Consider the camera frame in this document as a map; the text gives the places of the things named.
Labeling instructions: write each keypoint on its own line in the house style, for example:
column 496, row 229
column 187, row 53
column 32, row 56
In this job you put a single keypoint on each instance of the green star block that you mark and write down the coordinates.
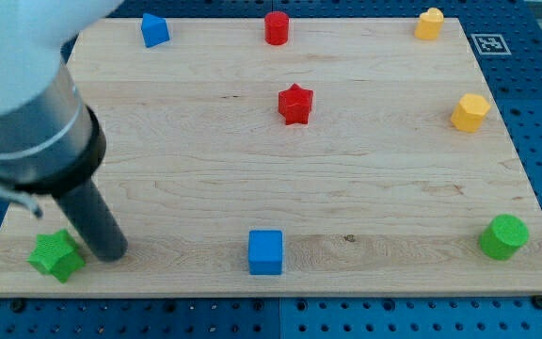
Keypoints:
column 56, row 254

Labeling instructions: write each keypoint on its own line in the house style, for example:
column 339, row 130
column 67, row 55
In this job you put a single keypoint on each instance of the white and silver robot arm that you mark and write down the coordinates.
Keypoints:
column 50, row 141

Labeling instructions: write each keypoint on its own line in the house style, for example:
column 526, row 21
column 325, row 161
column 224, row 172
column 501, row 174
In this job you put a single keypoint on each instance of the red star block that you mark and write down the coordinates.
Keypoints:
column 295, row 104

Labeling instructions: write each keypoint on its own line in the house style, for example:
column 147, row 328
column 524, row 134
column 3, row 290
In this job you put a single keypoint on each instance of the light wooden board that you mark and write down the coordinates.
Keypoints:
column 379, row 195

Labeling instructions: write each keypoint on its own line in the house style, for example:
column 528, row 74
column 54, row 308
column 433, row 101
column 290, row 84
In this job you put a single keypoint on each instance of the blue cube block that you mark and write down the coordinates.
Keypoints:
column 265, row 252

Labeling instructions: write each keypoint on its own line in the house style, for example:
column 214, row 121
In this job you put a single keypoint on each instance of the red cylinder block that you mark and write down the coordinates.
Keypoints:
column 276, row 27

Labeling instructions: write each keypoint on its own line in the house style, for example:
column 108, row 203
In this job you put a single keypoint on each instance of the blue triangular prism block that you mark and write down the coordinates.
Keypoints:
column 154, row 30

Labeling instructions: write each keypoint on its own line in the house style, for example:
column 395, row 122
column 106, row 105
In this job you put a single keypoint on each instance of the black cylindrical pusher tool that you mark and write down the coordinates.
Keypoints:
column 90, row 216

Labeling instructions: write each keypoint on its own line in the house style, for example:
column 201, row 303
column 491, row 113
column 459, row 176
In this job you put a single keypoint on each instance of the yellow hexagon block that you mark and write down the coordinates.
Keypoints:
column 469, row 113

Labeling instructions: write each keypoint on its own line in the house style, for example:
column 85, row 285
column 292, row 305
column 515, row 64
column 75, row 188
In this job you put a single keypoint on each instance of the yellow heart block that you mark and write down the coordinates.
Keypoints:
column 429, row 24

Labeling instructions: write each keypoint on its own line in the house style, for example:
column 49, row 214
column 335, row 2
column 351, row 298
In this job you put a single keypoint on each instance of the green cylinder block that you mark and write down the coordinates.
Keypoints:
column 503, row 237

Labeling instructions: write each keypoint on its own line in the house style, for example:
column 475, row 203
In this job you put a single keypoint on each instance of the white fiducial marker tag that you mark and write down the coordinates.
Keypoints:
column 490, row 44

